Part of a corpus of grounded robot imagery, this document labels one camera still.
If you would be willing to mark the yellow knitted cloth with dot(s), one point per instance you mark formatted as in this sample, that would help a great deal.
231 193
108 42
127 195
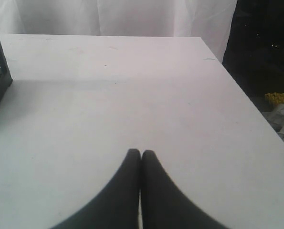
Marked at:
275 98

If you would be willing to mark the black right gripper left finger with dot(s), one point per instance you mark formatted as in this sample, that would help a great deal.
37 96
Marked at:
116 205

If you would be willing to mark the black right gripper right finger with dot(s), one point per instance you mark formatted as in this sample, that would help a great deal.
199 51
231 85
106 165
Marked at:
163 204

